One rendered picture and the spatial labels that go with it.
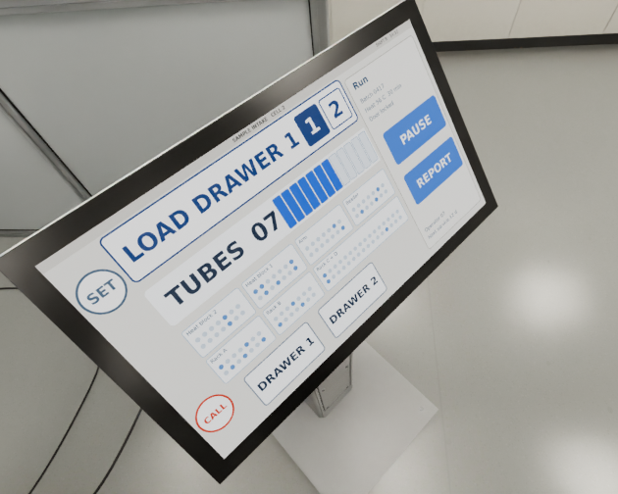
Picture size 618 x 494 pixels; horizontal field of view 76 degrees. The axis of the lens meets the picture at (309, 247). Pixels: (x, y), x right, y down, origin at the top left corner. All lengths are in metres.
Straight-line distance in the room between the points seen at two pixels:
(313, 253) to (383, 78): 0.22
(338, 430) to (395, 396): 0.22
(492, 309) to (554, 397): 0.34
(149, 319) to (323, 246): 0.20
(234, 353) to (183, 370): 0.05
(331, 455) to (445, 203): 1.02
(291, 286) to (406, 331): 1.14
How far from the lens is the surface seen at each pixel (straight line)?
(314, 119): 0.45
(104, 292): 0.40
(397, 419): 1.44
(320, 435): 1.42
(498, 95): 2.51
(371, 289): 0.50
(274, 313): 0.44
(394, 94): 0.52
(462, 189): 0.59
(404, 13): 0.56
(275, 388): 0.47
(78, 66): 1.37
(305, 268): 0.44
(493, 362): 1.59
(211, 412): 0.45
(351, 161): 0.47
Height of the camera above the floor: 1.44
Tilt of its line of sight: 57 degrees down
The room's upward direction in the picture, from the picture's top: 9 degrees counter-clockwise
